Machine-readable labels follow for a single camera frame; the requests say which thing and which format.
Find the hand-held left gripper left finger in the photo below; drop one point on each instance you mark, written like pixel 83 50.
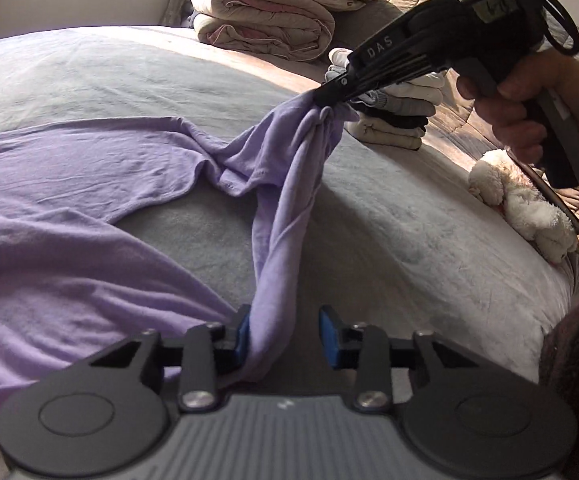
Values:
pixel 243 340

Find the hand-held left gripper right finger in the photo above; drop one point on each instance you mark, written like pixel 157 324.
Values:
pixel 329 340

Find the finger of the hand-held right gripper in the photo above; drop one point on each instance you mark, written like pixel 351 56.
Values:
pixel 379 92
pixel 332 92

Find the lilac long-sleeve shirt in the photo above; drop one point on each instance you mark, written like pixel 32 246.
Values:
pixel 69 200

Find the person's right hand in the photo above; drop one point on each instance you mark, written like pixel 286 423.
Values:
pixel 504 120

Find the folded white sweater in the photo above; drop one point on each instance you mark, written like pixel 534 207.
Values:
pixel 342 62

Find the folded grey-blue garment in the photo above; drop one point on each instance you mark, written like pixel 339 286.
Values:
pixel 409 105

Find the folded black garment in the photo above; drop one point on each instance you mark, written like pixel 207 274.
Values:
pixel 399 122

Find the folded beige garment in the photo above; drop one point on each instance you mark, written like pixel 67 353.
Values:
pixel 389 136

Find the grey quilted headboard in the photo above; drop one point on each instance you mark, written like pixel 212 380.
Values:
pixel 449 130

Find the folded beige pink duvet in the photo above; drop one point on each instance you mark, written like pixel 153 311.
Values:
pixel 254 20

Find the grey fleece blanket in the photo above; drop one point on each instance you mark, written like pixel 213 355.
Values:
pixel 394 240

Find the white plush toy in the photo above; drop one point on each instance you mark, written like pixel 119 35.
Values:
pixel 524 210

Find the dark flat phone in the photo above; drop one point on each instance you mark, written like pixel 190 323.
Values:
pixel 557 200

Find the person's dark fleece clothing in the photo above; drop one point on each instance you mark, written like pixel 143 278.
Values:
pixel 577 385

